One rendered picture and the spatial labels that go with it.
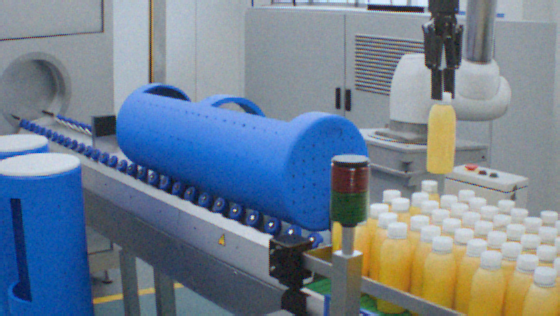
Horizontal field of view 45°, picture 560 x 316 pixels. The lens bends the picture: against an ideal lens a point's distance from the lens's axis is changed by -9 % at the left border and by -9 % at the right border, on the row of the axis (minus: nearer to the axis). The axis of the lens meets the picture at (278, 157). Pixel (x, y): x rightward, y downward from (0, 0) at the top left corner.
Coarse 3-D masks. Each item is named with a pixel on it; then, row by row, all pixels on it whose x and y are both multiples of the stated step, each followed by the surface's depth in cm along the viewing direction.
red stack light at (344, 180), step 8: (336, 168) 117; (344, 168) 116; (360, 168) 116; (368, 168) 117; (336, 176) 117; (344, 176) 116; (352, 176) 116; (360, 176) 116; (368, 176) 118; (336, 184) 117; (344, 184) 116; (352, 184) 116; (360, 184) 116; (368, 184) 118; (344, 192) 117; (352, 192) 116
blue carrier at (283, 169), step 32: (128, 96) 236; (160, 96) 223; (224, 96) 207; (128, 128) 228; (160, 128) 213; (192, 128) 200; (224, 128) 190; (256, 128) 181; (288, 128) 174; (320, 128) 174; (352, 128) 180; (160, 160) 215; (192, 160) 199; (224, 160) 187; (256, 160) 177; (288, 160) 170; (320, 160) 176; (224, 192) 193; (256, 192) 179; (288, 192) 171; (320, 192) 177; (320, 224) 179
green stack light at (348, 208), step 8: (336, 192) 118; (360, 192) 117; (368, 192) 118; (336, 200) 118; (344, 200) 117; (352, 200) 117; (360, 200) 117; (368, 200) 119; (336, 208) 118; (344, 208) 117; (352, 208) 117; (360, 208) 117; (368, 208) 119; (336, 216) 118; (344, 216) 117; (352, 216) 117; (360, 216) 118
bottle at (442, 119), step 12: (432, 108) 163; (444, 108) 161; (432, 120) 162; (444, 120) 161; (432, 132) 163; (444, 132) 162; (432, 144) 163; (444, 144) 162; (432, 156) 164; (444, 156) 163; (432, 168) 164; (444, 168) 163
